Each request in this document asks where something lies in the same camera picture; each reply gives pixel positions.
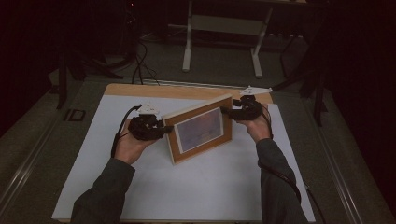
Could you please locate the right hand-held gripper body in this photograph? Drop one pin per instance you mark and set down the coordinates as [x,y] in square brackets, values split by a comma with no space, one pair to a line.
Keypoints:
[249,109]

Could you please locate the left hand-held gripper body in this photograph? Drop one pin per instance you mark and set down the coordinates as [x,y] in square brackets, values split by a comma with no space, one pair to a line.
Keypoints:
[146,127]

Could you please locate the wooden picture frame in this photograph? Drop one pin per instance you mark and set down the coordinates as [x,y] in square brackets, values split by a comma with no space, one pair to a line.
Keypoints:
[199,129]

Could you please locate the person's right hand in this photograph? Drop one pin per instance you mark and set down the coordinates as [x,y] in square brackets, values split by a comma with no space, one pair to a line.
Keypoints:
[260,129]

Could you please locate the person's left hand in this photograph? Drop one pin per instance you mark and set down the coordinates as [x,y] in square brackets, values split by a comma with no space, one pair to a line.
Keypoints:
[130,149]

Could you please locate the black metal stand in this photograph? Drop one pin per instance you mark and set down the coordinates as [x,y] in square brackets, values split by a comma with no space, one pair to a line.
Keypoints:
[63,81]
[318,99]

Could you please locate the black floor socket cover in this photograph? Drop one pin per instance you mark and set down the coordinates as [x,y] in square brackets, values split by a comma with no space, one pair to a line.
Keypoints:
[74,115]

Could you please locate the white paper sheet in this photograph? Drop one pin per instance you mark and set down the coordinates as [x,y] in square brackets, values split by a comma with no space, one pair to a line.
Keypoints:
[202,193]

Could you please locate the dark equipment rack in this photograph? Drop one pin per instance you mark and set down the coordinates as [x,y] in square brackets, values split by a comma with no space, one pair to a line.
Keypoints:
[129,28]

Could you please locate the metal floor rail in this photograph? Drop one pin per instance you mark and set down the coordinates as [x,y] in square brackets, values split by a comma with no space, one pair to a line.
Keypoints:
[339,183]
[25,168]
[186,83]

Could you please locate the white metal desk frame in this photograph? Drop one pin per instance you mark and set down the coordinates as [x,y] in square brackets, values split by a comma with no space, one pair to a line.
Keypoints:
[224,25]

